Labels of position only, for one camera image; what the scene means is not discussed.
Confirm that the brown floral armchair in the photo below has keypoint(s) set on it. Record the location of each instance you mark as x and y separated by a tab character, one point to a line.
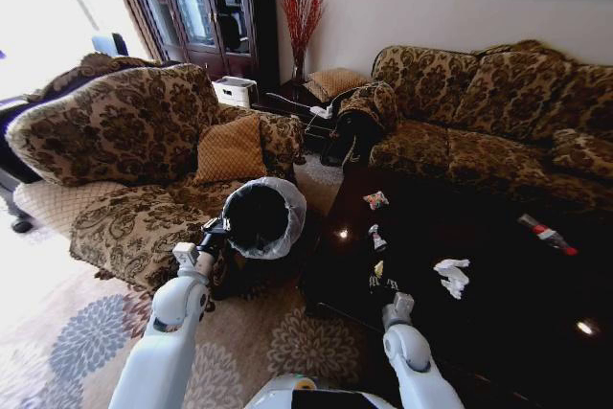
124	141

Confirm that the beige flower pattern rug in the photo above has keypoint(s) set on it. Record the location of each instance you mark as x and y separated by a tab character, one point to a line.
96	347

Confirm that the black bag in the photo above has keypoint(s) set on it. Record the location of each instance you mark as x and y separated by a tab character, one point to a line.
352	138

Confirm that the dark wooden side table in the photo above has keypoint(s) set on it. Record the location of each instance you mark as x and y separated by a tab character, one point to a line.
287	100

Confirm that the brown floral bolster cushion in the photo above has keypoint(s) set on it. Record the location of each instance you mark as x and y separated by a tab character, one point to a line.
582	152

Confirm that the white printer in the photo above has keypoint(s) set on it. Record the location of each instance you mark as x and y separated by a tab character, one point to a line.
232	92

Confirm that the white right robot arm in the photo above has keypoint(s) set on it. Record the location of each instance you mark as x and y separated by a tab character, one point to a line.
412	351

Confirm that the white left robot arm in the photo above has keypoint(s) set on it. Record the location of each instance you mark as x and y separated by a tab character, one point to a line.
163	332

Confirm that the black wheeled office chair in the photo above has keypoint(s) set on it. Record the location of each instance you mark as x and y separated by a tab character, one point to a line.
12	174

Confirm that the white translucent bin liner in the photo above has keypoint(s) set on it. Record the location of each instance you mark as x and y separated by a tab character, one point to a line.
296	217

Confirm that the glass vase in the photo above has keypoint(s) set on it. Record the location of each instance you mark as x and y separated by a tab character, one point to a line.
299	73

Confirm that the brown floral chair back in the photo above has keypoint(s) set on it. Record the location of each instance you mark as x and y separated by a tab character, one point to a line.
110	63

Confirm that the white lace mat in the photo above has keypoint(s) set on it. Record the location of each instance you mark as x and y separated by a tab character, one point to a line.
318	168

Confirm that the gold quilted cushion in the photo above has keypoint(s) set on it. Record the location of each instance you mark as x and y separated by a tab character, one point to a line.
335	83

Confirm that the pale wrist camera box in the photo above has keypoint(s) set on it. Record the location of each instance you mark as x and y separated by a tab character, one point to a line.
379	267

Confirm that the red decorative branches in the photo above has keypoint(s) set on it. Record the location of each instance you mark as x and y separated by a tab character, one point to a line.
301	21

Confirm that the colourful candy wrapper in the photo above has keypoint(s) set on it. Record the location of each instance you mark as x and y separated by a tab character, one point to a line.
376	200

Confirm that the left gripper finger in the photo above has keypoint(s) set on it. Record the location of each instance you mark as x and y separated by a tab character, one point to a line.
216	224

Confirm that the white power strip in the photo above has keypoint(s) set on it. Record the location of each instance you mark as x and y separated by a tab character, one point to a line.
320	111

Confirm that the crushed bottle with red label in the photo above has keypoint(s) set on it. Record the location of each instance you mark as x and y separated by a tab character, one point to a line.
546	233

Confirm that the black round trash bin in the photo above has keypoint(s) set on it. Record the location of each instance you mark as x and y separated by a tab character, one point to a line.
258	220

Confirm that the orange quilted cushion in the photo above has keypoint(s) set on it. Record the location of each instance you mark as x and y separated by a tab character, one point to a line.
232	150

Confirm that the dark wooden glass cabinet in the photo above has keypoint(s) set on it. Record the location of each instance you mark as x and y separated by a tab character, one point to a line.
201	11

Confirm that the white crumpled tissue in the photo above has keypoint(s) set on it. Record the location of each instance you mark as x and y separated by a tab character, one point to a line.
452	277

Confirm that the white robot front shell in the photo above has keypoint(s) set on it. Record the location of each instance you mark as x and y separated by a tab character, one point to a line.
287	392

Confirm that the small silver crumpled wrapper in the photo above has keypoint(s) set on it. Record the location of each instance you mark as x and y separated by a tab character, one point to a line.
377	237

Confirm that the brown floral sofa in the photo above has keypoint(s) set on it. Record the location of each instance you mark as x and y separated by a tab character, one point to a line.
479	131

